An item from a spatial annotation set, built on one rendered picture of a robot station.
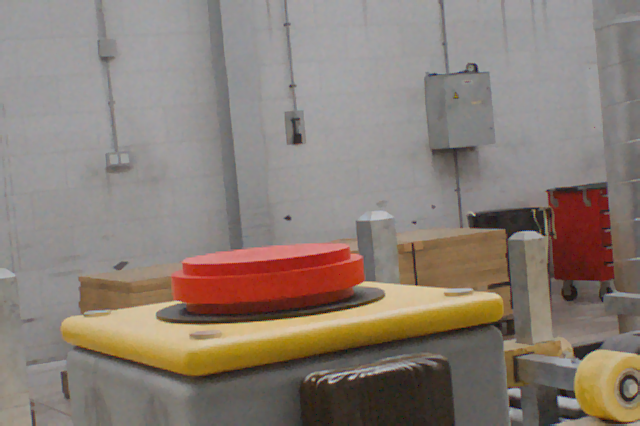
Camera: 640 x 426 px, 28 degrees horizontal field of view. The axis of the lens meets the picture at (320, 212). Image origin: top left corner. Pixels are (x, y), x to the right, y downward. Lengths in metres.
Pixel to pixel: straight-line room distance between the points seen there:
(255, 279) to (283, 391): 0.03
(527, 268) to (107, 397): 1.44
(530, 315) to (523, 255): 0.08
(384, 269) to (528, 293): 0.22
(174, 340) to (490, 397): 0.07
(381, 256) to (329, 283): 1.30
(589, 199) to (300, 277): 8.66
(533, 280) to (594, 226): 7.21
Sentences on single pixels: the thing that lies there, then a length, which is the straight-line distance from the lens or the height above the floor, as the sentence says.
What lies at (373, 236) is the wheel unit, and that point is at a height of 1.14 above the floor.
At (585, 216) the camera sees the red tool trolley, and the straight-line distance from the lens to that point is 8.95.
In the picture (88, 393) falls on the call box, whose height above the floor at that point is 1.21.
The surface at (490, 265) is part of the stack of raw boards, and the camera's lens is 7.67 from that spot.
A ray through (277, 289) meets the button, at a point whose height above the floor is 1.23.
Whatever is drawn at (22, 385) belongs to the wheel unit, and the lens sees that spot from 1.38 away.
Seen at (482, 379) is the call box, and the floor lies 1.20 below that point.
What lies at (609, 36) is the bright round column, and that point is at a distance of 4.76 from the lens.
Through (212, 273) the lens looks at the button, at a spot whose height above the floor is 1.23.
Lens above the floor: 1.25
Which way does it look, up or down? 3 degrees down
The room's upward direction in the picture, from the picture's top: 5 degrees counter-clockwise
